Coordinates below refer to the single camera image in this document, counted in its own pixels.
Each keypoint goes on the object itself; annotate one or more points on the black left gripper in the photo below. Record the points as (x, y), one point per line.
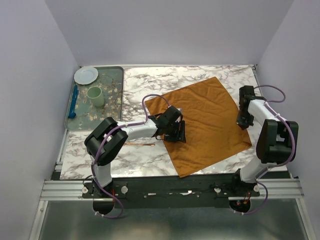
(179, 136)

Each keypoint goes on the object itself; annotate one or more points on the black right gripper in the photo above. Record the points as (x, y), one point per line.
(244, 124)

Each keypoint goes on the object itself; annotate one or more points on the orange-brown cloth napkin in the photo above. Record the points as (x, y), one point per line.
(211, 131)

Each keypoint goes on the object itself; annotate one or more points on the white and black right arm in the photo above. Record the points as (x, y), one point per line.
(276, 145)

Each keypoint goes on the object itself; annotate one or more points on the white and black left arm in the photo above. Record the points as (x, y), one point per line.
(106, 140)

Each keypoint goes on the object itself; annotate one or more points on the copper fork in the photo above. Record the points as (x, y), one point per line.
(139, 144)

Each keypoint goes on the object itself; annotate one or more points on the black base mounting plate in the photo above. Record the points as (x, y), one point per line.
(199, 191)

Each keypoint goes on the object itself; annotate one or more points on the floral teal serving tray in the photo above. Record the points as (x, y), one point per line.
(88, 117)

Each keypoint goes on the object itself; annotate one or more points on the light green cup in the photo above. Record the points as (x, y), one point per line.
(95, 95)

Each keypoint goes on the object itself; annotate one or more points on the blue plastic utensil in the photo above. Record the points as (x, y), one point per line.
(74, 97)

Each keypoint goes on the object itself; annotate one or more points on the white round plate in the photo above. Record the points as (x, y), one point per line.
(86, 75)

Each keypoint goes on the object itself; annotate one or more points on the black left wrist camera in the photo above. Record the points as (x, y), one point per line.
(173, 114)

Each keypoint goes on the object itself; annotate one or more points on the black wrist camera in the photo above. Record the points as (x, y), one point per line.
(173, 114)
(246, 90)

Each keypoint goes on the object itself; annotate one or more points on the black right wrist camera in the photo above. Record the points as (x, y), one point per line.
(246, 90)

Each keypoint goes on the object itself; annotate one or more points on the aluminium frame rail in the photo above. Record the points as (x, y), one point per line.
(53, 190)

